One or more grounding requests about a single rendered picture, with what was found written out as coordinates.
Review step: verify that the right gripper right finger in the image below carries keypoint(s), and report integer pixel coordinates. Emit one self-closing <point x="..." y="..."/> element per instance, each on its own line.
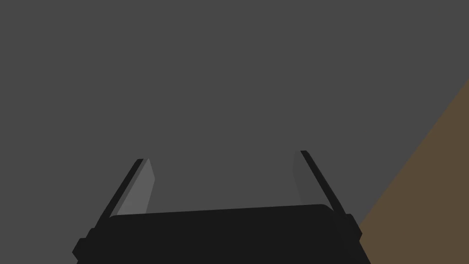
<point x="312" y="183"/>

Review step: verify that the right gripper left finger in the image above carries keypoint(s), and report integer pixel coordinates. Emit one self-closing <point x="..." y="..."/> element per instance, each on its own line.
<point x="136" y="190"/>

